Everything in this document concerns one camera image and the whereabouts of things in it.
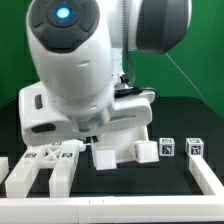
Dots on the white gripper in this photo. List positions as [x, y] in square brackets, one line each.
[42, 124]

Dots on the white chair seat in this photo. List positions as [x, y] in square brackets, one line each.
[120, 142]

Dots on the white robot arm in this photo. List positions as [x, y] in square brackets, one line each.
[72, 45]

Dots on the white U-shaped fixture wall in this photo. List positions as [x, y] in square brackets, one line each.
[206, 207]

